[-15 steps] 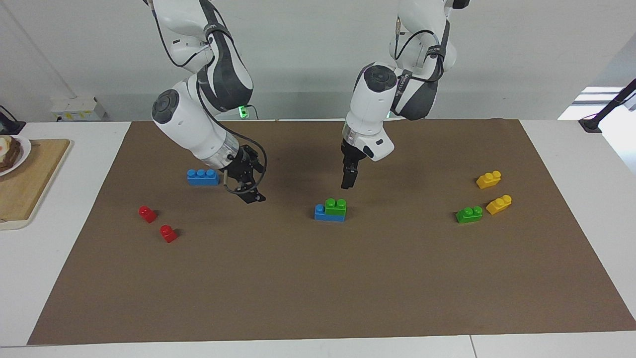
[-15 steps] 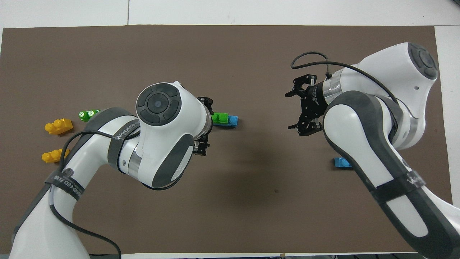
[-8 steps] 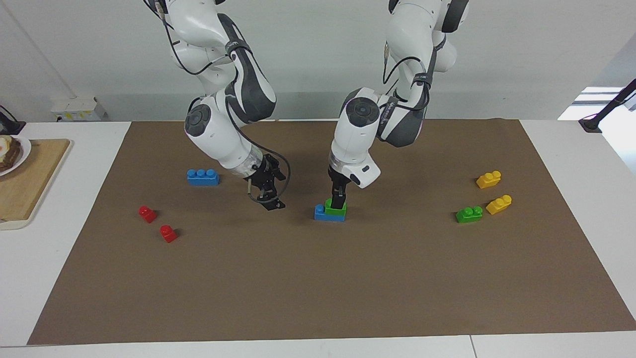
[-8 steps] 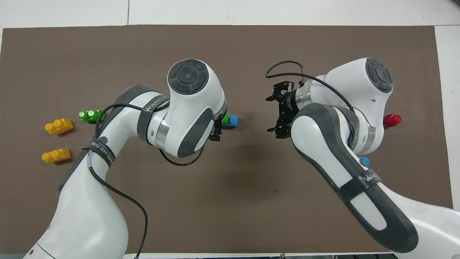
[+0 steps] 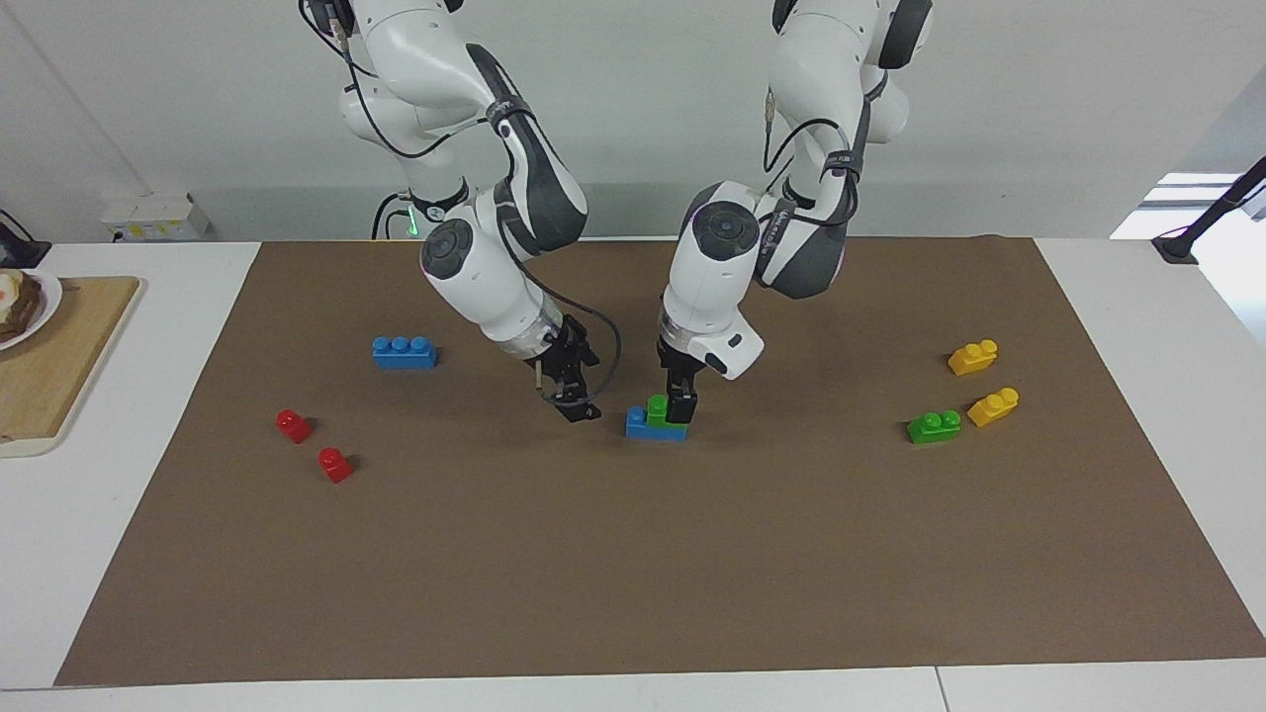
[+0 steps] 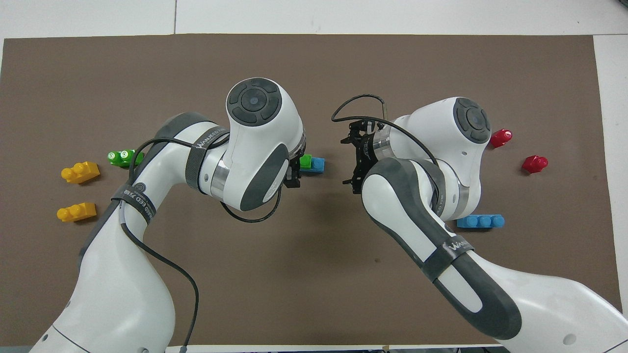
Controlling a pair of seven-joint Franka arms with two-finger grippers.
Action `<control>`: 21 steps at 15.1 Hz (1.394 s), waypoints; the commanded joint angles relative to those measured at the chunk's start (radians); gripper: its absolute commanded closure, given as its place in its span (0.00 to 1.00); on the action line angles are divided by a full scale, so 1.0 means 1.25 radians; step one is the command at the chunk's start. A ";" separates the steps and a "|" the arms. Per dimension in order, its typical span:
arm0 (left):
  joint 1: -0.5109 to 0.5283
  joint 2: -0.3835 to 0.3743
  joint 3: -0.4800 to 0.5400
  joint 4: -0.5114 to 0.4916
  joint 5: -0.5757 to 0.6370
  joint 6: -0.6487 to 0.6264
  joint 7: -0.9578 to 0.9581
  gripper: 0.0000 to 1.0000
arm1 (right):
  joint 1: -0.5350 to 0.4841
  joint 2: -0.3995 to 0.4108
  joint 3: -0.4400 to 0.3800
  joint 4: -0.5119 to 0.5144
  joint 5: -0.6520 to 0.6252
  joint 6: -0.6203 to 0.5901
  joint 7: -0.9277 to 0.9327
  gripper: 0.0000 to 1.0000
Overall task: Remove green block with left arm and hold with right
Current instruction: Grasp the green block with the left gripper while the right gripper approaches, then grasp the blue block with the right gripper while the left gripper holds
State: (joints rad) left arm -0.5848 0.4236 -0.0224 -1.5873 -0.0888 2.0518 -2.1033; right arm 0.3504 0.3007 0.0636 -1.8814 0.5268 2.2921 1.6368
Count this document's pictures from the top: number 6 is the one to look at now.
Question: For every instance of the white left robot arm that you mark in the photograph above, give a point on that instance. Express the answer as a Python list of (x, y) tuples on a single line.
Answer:
[(122, 294)]

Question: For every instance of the green block with white stickers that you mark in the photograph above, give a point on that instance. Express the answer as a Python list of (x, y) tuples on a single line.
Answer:
[(122, 158)]

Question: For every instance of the blue three-stud toy block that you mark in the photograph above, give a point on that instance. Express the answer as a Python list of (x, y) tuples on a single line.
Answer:
[(317, 165), (483, 222)]

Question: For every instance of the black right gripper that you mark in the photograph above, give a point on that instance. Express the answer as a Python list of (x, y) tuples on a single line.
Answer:
[(366, 149)]

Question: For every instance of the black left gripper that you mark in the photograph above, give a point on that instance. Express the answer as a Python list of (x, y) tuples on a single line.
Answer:
[(296, 161)]

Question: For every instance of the red toy block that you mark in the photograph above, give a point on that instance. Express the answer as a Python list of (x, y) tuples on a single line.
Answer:
[(534, 163), (502, 138)]

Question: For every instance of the yellow toy block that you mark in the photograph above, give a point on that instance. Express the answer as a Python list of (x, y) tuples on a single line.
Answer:
[(77, 212), (81, 172)]

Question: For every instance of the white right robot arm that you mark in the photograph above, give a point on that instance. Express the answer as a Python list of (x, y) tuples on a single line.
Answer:
[(539, 304)]

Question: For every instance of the plain green toy block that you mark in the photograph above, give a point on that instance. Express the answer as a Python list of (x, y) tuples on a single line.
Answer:
[(306, 162)]

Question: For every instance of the brown table mat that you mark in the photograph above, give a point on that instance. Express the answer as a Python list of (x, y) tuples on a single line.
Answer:
[(314, 294)]

